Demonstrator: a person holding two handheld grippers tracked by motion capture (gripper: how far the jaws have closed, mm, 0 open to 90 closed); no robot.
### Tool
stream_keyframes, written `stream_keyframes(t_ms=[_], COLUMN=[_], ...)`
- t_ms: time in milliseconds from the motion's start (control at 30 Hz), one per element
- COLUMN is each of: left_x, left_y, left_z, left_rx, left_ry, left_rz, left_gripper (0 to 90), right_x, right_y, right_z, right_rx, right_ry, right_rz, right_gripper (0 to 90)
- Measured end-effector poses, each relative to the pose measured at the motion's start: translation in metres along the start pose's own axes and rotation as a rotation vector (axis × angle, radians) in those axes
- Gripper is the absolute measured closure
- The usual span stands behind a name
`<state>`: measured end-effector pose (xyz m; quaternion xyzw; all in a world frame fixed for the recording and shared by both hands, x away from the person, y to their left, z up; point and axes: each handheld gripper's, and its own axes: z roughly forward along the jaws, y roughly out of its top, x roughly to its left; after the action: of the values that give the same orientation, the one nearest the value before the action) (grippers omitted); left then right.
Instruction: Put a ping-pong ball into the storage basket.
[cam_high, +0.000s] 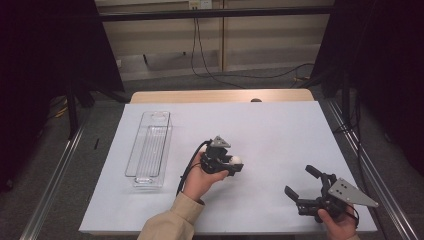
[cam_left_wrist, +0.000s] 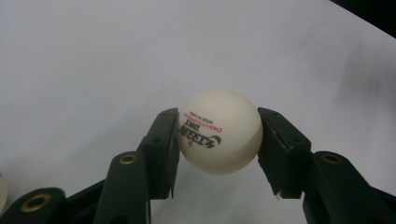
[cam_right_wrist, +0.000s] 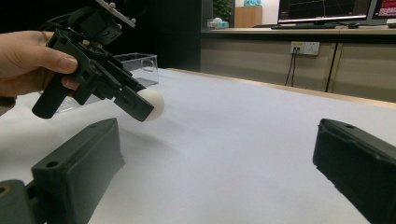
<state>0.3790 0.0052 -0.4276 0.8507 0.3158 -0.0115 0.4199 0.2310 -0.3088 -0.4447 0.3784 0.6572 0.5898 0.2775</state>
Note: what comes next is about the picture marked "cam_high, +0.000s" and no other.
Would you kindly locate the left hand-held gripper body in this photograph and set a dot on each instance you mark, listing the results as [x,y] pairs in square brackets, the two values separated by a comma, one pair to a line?
[216,160]

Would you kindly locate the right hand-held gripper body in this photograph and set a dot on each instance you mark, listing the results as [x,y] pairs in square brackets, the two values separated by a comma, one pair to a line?
[348,195]

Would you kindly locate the clear plastic container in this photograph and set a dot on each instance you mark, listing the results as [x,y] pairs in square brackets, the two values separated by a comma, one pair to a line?
[150,150]

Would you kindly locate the person's left hand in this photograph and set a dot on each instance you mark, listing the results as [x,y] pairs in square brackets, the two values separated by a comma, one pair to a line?
[200,181]

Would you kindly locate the person's right hand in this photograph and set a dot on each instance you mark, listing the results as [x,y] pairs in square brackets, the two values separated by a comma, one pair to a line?
[336,228]

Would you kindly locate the white table cover sheet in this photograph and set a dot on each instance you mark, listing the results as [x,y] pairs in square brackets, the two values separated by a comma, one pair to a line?
[266,133]

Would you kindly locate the dark round table grommet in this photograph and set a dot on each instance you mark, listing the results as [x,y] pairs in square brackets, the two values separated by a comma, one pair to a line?
[256,100]

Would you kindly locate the wooden table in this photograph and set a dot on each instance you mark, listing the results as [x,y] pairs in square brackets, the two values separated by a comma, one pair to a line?
[200,96]

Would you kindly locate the black stand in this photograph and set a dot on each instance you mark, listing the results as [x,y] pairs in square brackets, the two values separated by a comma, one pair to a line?
[72,110]
[346,100]

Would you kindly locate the beige counter cabinet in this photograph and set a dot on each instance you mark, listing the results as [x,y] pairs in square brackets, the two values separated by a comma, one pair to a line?
[266,40]

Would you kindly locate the small black stick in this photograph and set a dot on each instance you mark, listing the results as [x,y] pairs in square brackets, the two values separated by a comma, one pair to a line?
[96,143]

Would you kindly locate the black curtain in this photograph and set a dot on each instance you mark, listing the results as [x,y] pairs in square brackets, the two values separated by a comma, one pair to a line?
[383,50]
[33,66]

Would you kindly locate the black horizontal bar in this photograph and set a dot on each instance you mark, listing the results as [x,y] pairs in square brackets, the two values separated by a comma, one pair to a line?
[200,14]

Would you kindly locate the metal floor rail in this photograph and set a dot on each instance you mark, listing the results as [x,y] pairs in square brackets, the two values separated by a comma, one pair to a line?
[50,190]
[370,166]

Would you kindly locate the white wall socket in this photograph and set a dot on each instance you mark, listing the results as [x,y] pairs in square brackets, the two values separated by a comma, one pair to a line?
[200,4]

